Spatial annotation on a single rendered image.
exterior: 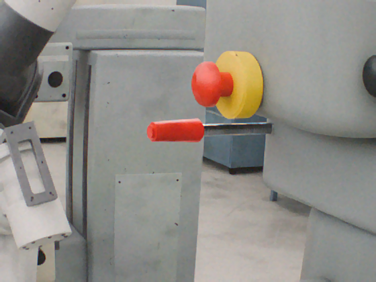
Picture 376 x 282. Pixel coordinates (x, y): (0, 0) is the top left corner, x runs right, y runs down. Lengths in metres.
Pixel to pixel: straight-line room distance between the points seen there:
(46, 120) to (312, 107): 8.69
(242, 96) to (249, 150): 7.62
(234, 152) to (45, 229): 7.44
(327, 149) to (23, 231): 0.32
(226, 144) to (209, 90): 7.58
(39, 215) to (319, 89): 0.33
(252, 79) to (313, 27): 0.09
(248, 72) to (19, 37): 0.39
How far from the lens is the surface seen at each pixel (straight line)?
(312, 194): 0.83
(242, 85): 0.72
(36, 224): 0.84
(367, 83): 0.65
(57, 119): 9.37
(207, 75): 0.71
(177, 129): 0.82
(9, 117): 1.05
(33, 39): 1.03
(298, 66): 0.68
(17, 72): 1.04
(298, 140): 0.85
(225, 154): 8.31
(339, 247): 0.85
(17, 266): 0.93
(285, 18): 0.69
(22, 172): 0.83
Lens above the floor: 1.85
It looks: 11 degrees down
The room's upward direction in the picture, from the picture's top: 3 degrees clockwise
